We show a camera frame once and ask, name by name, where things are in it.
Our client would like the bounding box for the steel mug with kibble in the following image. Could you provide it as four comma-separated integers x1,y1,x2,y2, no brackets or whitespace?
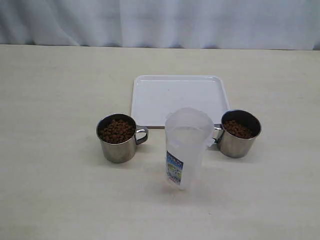
212,109,262,159
96,113,149,164

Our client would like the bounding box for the white plastic tray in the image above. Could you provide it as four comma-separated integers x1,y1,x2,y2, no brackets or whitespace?
130,75,230,129

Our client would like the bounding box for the white curtain backdrop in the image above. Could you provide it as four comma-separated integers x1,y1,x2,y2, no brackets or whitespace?
0,0,320,50

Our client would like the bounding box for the clear plastic pitcher with label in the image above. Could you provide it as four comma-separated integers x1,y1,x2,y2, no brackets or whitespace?
164,107,214,190

